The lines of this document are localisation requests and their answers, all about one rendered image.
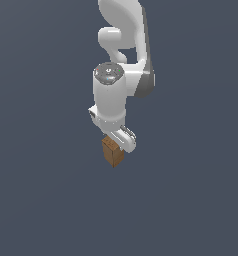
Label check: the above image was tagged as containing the brown wooden block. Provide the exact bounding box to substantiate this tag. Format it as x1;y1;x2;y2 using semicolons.
101;134;126;168

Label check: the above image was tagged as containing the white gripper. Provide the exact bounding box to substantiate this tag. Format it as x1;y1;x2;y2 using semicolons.
105;125;137;154

